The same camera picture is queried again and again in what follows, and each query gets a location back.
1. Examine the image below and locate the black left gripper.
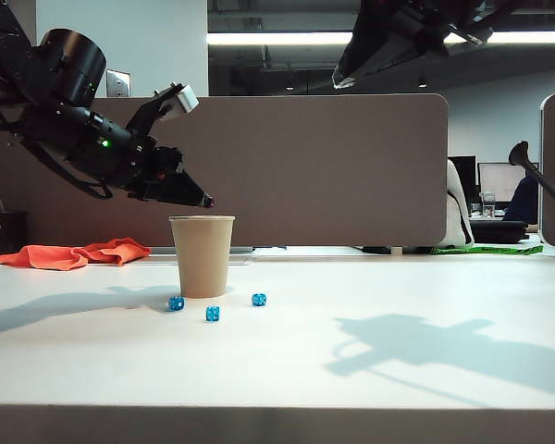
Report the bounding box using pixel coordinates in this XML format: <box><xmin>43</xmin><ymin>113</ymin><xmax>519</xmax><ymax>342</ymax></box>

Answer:
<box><xmin>118</xmin><ymin>132</ymin><xmax>215</xmax><ymax>207</ymax></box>

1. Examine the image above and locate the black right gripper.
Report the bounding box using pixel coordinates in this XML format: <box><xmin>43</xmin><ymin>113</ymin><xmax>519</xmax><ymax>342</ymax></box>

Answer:
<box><xmin>332</xmin><ymin>0</ymin><xmax>486</xmax><ymax>90</ymax></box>

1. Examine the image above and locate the brown paper cup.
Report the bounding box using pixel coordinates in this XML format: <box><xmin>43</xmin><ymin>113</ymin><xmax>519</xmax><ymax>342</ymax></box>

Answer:
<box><xmin>167</xmin><ymin>214</ymin><xmax>237</xmax><ymax>300</ymax></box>

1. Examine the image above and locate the wide brown desk partition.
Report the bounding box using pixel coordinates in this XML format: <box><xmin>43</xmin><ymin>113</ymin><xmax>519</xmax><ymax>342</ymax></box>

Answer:
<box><xmin>0</xmin><ymin>93</ymin><xmax>450</xmax><ymax>249</ymax></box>

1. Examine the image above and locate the orange cloth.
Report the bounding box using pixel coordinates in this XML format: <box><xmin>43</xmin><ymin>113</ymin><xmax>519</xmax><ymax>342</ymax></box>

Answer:
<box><xmin>0</xmin><ymin>237</ymin><xmax>154</xmax><ymax>272</ymax></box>

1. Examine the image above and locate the black computer monitor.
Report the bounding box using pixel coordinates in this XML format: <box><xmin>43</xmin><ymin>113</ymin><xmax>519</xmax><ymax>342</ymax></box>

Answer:
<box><xmin>448</xmin><ymin>155</ymin><xmax>478</xmax><ymax>205</ymax></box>

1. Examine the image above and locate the lit white computer monitor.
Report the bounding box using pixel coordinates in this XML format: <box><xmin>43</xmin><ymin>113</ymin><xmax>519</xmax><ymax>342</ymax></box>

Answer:
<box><xmin>476</xmin><ymin>162</ymin><xmax>529</xmax><ymax>204</ymax></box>

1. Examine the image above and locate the clear drinking glass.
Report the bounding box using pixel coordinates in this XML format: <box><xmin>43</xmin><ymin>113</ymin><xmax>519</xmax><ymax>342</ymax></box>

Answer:
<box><xmin>479</xmin><ymin>191</ymin><xmax>498</xmax><ymax>219</ymax></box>

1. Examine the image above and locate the seated person in dark top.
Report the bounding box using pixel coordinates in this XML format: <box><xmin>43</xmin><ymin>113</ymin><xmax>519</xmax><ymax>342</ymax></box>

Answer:
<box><xmin>502</xmin><ymin>172</ymin><xmax>543</xmax><ymax>233</ymax></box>

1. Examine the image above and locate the black cushion bag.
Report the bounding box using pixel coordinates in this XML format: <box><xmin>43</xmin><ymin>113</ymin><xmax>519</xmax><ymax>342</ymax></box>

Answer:
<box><xmin>468</xmin><ymin>219</ymin><xmax>531</xmax><ymax>245</ymax></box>

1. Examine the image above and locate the green tape strip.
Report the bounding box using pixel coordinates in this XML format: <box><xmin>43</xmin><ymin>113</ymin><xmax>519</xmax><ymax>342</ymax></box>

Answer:
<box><xmin>431</xmin><ymin>244</ymin><xmax>545</xmax><ymax>257</ymax></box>

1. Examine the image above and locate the silver partition base rail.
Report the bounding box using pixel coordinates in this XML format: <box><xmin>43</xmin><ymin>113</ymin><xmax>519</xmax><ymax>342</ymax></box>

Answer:
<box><xmin>149</xmin><ymin>245</ymin><xmax>256</xmax><ymax>255</ymax></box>

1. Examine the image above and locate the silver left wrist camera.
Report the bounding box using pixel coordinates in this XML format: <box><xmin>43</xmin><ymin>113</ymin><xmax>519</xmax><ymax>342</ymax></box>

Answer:
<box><xmin>169</xmin><ymin>82</ymin><xmax>201</xmax><ymax>117</ymax></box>

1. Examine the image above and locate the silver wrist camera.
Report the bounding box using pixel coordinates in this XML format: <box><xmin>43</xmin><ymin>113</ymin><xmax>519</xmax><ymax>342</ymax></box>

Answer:
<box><xmin>445</xmin><ymin>19</ymin><xmax>494</xmax><ymax>46</ymax></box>
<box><xmin>169</xmin><ymin>82</ymin><xmax>201</xmax><ymax>117</ymax></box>

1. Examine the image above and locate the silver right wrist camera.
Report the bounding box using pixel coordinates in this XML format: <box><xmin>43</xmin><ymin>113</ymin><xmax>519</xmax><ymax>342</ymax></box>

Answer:
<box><xmin>445</xmin><ymin>19</ymin><xmax>494</xmax><ymax>46</ymax></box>

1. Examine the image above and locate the metal wall outlet plate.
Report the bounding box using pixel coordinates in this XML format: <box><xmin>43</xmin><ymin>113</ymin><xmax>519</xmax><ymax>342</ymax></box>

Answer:
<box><xmin>105</xmin><ymin>68</ymin><xmax>132</xmax><ymax>99</ymax></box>

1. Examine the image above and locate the white bag with black strap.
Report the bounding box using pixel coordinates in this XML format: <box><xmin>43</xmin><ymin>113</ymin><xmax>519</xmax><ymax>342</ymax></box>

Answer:
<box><xmin>445</xmin><ymin>157</ymin><xmax>475</xmax><ymax>248</ymax></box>

